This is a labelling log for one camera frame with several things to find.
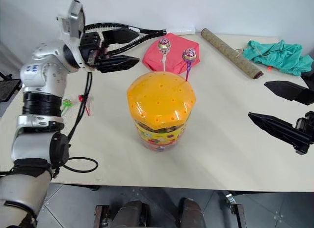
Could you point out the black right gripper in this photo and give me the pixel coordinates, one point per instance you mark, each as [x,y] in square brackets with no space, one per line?
[308,129]

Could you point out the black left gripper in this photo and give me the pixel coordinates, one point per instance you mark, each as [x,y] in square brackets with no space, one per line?
[89,47]

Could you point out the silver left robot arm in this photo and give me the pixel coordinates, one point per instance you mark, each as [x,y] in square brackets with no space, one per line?
[36,73]

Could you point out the candy jar with orange lid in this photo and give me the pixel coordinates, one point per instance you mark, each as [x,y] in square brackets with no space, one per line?
[160,102]

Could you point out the black badminton racket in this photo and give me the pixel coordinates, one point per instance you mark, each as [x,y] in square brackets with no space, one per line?
[147,34]

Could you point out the small red clip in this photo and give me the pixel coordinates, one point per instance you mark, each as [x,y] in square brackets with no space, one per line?
[269,68]

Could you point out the lollipop with white stick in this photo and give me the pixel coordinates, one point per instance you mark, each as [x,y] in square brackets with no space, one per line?
[164,45]

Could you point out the crumpled teal cloth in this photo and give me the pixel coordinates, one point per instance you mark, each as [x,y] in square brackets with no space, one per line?
[282,56]

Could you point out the folded red cloth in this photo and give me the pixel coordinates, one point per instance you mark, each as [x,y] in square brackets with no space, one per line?
[176,48]

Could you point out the lollipop with purple stick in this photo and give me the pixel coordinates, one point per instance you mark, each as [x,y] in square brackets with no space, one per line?
[189,54]

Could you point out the lollipop with green wrapper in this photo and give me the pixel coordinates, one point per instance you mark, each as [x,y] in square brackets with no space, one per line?
[66,104]

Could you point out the rolled brown mat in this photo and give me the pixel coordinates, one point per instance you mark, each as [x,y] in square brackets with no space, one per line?
[230,53]

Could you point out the rusty metal table leg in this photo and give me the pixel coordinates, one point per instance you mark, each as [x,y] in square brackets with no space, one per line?
[101,217]
[236,213]

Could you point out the black metal stand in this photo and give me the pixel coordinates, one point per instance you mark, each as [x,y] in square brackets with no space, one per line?
[8,89]

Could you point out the dark rounded shape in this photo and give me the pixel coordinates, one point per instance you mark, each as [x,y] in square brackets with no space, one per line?
[192,213]
[132,214]

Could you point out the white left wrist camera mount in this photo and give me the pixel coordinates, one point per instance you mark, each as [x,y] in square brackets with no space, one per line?
[72,19]

